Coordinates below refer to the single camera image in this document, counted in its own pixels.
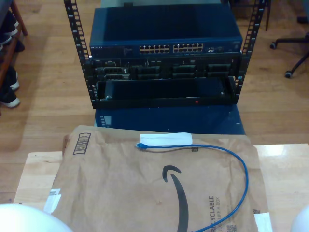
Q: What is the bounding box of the white tape strip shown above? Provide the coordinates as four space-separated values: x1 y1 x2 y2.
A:
140 132 193 146

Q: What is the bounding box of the black office chair base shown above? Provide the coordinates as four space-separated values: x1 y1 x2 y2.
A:
269 32 309 78

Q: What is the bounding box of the black rack frame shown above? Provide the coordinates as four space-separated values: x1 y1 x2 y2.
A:
63 0 267 109

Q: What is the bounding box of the dark blue base unit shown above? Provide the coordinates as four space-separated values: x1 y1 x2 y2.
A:
94 105 246 136

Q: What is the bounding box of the wooden bench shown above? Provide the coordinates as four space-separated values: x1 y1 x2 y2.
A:
0 0 28 87

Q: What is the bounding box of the brown paper mailer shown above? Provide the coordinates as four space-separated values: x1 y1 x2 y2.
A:
38 124 273 232

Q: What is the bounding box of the black server unit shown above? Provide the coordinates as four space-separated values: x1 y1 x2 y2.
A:
90 58 242 80

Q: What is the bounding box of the blue network switch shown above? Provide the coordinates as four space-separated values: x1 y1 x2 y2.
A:
88 6 243 58

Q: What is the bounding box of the white paper label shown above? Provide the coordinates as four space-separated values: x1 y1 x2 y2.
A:
43 188 62 215
253 209 273 232

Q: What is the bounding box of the thin dark furniture leg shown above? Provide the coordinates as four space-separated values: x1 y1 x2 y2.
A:
265 0 270 31

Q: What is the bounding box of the dark shoe white sole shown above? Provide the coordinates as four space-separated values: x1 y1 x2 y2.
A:
8 70 20 91
6 9 20 29
0 88 21 109
0 24 19 45

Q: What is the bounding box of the blue network cable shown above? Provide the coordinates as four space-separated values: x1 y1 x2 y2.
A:
134 142 250 232

